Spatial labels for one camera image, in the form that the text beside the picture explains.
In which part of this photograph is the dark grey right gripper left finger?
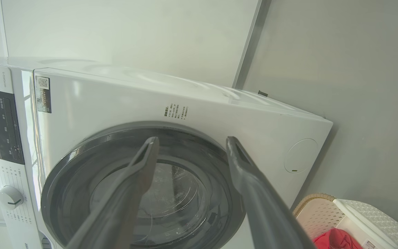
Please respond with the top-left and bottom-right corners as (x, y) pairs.
(66, 136), (160, 249)

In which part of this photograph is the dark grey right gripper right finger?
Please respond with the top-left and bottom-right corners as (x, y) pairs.
(226, 136), (317, 249)

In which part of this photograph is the white perforated laundry basket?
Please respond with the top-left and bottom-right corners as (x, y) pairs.
(292, 193), (398, 249)

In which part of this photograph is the round white filter cover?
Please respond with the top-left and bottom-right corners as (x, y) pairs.
(284, 138), (319, 173)

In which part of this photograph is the dark round washing machine door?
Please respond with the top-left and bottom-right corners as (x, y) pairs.
(41, 121), (247, 249)

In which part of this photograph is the red and white garment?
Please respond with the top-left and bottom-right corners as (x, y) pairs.
(312, 228), (363, 249)

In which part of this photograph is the white front-load washing machine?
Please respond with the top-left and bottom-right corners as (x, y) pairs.
(0, 57), (334, 249)

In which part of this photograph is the small white text sticker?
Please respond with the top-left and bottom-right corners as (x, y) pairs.
(164, 103), (189, 121)

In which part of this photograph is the white washing machine control knob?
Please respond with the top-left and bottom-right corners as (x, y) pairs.
(0, 186), (24, 210)

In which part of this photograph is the dark sticker with QR code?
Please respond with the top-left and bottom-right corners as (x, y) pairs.
(35, 76), (52, 113)

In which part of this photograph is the grey partition base rail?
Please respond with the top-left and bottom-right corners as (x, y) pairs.
(232, 0), (272, 90)

